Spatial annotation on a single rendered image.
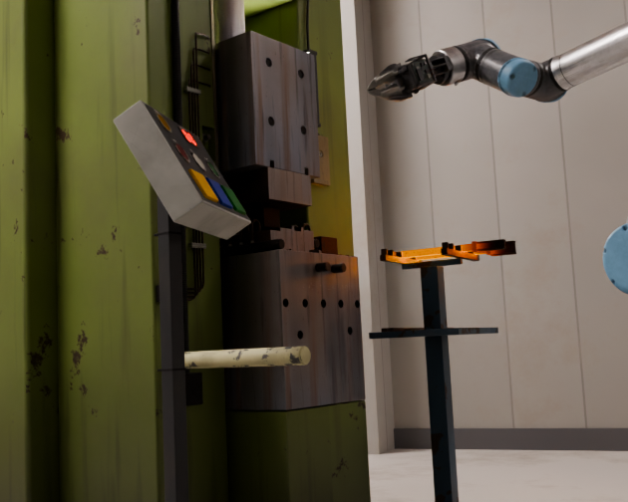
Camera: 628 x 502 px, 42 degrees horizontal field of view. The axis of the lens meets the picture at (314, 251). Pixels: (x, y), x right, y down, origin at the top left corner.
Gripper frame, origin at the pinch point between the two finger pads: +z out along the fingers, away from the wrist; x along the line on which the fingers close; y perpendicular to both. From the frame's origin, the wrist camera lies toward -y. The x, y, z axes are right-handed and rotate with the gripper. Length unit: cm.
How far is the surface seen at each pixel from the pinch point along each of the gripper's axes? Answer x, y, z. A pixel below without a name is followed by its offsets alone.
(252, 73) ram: -23, -49, 2
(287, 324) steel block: 48, -48, 21
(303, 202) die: 16, -60, -4
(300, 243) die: 28, -59, 2
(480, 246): 49, -52, -55
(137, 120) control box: -10, -11, 53
